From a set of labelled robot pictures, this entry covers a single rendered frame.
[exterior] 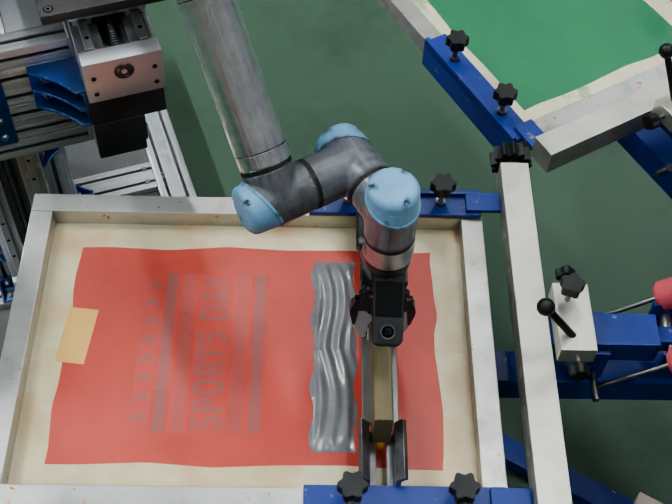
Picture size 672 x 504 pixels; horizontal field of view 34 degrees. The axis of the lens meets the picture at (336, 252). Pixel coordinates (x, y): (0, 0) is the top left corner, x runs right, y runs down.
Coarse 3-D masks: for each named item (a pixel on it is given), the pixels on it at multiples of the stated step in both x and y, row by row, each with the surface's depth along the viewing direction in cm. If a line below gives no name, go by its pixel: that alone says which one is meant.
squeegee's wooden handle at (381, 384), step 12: (372, 348) 170; (384, 348) 170; (372, 360) 169; (384, 360) 168; (372, 372) 168; (384, 372) 167; (372, 384) 167; (384, 384) 166; (372, 396) 167; (384, 396) 165; (372, 408) 166; (384, 408) 164; (372, 420) 166; (384, 420) 163; (372, 432) 166; (384, 432) 166
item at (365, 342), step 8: (360, 280) 185; (360, 288) 185; (368, 336) 178; (368, 344) 178; (368, 352) 177; (392, 352) 177; (368, 360) 176; (392, 360) 176; (368, 368) 175; (392, 368) 175; (368, 376) 174; (392, 376) 174; (368, 384) 173; (368, 392) 172; (368, 400) 172; (368, 408) 171; (368, 416) 170
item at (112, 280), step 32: (96, 256) 191; (128, 256) 191; (160, 256) 191; (192, 256) 192; (224, 256) 192; (256, 256) 192; (288, 256) 192; (320, 256) 192; (352, 256) 193; (416, 256) 193; (96, 288) 187; (128, 288) 187; (288, 288) 188; (416, 288) 189; (96, 320) 183; (128, 320) 184; (288, 320) 185; (416, 320) 185; (416, 352) 182
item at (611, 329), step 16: (608, 320) 176; (624, 320) 176; (640, 320) 176; (656, 320) 176; (608, 336) 174; (624, 336) 174; (640, 336) 174; (656, 336) 175; (624, 352) 175; (640, 352) 175; (656, 352) 175
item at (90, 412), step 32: (96, 352) 180; (128, 352) 180; (288, 352) 181; (64, 384) 176; (96, 384) 176; (128, 384) 177; (288, 384) 177; (416, 384) 178; (64, 416) 173; (96, 416) 173; (128, 416) 173; (288, 416) 174; (416, 416) 175; (64, 448) 170; (96, 448) 170; (128, 448) 170; (160, 448) 170; (192, 448) 170; (224, 448) 171; (256, 448) 171; (288, 448) 171; (384, 448) 171; (416, 448) 172
